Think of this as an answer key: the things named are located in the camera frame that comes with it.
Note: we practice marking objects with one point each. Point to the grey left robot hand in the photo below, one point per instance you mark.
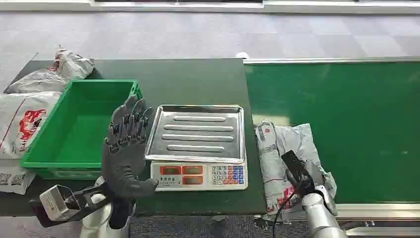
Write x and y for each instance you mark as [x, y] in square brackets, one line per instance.
[123, 161]

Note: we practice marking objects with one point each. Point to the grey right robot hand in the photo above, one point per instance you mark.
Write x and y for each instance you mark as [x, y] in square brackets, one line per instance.
[303, 179]

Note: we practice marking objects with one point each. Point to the grey plastic parcel bag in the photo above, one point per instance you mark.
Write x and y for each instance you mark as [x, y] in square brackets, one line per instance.
[274, 154]

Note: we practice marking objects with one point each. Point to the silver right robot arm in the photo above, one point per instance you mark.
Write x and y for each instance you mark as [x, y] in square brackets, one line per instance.
[320, 216]

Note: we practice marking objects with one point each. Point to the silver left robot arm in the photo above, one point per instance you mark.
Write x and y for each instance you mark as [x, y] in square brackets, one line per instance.
[98, 220]

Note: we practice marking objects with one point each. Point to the green plastic crate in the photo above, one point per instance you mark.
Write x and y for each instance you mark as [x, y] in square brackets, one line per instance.
[75, 131]

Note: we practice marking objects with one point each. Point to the green conveyor belt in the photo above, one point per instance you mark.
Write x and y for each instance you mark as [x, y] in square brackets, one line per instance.
[344, 124]

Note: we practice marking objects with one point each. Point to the white electronic scale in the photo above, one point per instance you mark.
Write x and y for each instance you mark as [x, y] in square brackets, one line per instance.
[197, 177]

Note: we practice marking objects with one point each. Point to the steel scale pan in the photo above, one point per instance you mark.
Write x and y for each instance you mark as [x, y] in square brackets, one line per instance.
[197, 133]

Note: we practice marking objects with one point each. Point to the crumpled white parcel bag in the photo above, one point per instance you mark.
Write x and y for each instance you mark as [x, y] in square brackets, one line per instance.
[55, 77]

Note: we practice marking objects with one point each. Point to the white parcel with red print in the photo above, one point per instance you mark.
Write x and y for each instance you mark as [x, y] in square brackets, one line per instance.
[23, 121]

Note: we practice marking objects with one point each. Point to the white parcel with QR codes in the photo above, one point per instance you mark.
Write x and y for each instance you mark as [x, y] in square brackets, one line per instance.
[14, 179]

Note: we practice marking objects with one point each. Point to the small white round object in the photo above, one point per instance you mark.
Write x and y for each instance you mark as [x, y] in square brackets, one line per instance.
[242, 55]

